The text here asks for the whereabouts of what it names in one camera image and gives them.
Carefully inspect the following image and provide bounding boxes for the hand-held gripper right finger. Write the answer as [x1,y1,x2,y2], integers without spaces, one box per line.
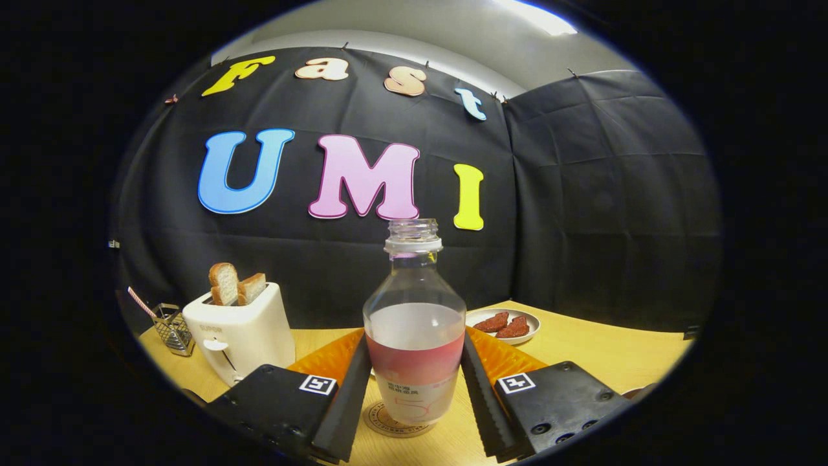
[461,327,633,464]

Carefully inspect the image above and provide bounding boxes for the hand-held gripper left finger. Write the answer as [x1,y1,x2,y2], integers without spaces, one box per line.
[206,329,374,464]

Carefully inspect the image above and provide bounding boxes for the round brown coaster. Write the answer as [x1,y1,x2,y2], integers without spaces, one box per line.
[362,400,435,439]

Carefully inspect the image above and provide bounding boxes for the clear juice bottle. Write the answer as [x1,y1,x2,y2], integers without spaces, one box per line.
[362,219,467,426]

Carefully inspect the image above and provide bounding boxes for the red sausage piece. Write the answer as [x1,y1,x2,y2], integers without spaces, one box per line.
[496,316,530,339]
[473,312,510,333]

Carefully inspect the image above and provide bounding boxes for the round white plate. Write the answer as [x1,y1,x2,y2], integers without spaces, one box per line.
[466,307,541,346]

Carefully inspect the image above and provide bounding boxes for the white toaster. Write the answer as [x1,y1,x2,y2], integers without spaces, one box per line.
[182,282,296,388]

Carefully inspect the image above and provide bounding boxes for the wooden table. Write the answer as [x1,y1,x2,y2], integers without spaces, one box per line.
[138,300,694,466]

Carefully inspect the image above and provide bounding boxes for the toast slice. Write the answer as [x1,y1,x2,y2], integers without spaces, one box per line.
[237,272,267,306]
[208,262,239,306]

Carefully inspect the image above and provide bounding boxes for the pink striped straw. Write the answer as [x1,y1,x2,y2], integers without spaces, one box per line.
[127,287,158,319]

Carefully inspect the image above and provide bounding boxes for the black backdrop cloth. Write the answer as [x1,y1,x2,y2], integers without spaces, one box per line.
[111,47,722,340]

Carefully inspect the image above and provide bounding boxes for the wire mesh basket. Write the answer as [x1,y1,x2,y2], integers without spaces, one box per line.
[152,303,196,357]

